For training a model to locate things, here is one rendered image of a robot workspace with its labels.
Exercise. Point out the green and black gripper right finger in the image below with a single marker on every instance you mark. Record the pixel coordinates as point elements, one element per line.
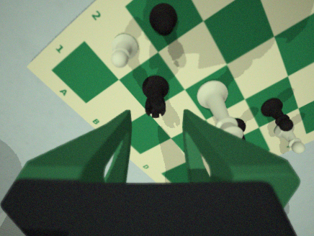
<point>231,159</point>

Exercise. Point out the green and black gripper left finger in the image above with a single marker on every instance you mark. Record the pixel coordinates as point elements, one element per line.
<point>86,157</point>

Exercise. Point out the green and cream chessboard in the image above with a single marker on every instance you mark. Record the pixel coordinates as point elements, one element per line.
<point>260,49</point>

